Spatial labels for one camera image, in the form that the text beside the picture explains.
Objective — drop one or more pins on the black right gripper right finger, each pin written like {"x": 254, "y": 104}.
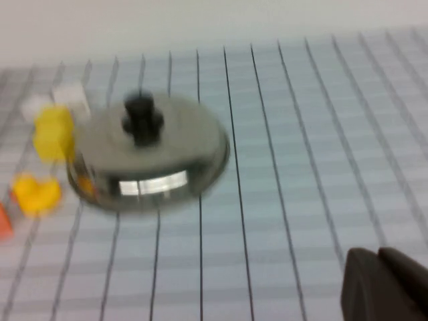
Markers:
{"x": 408, "y": 284}

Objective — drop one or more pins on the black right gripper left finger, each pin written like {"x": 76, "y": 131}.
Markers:
{"x": 362, "y": 287}

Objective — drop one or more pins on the steel pot lid black knob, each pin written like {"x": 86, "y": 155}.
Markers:
{"x": 157, "y": 150}

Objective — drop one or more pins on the yellow rubber duck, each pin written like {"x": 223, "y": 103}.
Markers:
{"x": 35, "y": 194}

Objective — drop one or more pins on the yellow cube block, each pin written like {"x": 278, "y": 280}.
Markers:
{"x": 53, "y": 117}
{"x": 51, "y": 147}

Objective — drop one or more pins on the white block with dots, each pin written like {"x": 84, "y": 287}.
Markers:
{"x": 72, "y": 95}

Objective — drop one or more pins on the orange block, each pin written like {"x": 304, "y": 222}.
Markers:
{"x": 4, "y": 224}

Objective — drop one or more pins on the plain white block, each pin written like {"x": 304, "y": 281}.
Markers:
{"x": 30, "y": 106}

